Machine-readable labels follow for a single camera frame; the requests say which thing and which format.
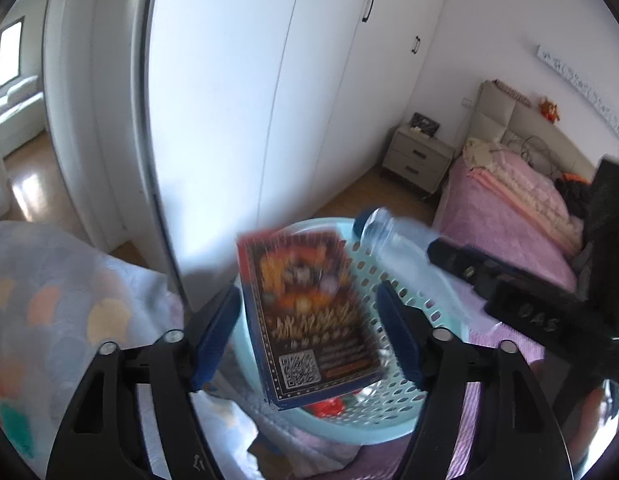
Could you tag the white wall decoration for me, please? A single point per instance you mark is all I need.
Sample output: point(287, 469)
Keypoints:
point(589, 92)

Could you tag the white dotted blanket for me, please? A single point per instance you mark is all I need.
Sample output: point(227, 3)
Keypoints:
point(64, 310)

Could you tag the red packaging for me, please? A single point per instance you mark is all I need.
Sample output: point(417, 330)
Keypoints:
point(327, 407)

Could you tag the white wardrobe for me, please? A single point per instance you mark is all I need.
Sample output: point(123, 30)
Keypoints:
point(229, 110)

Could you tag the white sliding door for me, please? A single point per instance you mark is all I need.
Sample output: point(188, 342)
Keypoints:
point(89, 110)

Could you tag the red blue snack box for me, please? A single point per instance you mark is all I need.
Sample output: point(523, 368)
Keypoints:
point(309, 310)

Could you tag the dark framed window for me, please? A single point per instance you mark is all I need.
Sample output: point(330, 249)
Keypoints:
point(7, 55)

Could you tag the beige padded headboard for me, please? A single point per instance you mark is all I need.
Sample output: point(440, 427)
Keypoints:
point(494, 115)

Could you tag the white bed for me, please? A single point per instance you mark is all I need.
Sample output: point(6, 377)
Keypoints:
point(17, 110)

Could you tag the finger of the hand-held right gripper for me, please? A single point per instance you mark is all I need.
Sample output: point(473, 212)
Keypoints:
point(459, 262)
point(519, 272)

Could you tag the pink bed blanket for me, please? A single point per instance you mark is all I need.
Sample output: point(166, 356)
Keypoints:
point(489, 220)

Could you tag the clear plastic bottle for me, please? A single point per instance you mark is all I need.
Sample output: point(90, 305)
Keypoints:
point(399, 245)

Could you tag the dark clothes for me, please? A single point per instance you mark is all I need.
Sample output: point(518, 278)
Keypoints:
point(577, 197)

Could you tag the floral cloth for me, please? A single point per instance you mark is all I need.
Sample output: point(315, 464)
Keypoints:
point(512, 91)

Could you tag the teal plastic laundry basket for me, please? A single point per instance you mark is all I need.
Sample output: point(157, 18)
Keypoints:
point(364, 432)

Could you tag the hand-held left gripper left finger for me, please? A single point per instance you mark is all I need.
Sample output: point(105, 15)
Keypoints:
point(214, 335)

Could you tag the peach folded blanket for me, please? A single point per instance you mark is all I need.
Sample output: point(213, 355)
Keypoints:
point(534, 200)

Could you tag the orange plush toy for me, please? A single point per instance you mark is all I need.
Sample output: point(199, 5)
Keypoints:
point(550, 109)

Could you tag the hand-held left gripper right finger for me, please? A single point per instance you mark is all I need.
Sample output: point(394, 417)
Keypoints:
point(399, 335)

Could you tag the dark photo frame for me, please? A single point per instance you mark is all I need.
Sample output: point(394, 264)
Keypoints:
point(423, 124)

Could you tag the cream folded blanket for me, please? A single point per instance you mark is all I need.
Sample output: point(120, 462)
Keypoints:
point(482, 152)

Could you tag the beige nightstand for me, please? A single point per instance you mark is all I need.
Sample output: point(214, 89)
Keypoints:
point(414, 155)

